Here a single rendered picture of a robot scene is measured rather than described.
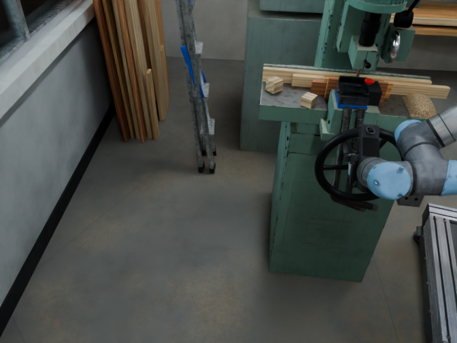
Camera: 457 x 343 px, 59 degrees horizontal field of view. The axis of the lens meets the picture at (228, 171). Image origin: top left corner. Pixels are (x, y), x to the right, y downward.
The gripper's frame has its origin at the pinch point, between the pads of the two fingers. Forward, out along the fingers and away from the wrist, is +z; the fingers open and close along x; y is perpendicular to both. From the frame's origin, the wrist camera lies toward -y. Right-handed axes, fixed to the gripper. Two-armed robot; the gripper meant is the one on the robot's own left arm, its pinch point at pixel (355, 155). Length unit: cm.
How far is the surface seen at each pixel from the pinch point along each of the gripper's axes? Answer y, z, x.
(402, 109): -14.7, 25.2, 19.9
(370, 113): -12.2, 9.6, 5.5
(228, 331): 81, 38, -35
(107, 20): -56, 108, -118
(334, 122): -8.7, 11.7, -4.8
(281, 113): -10.4, 21.8, -21.2
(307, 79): -23.4, 32.0, -12.6
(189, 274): 67, 60, -56
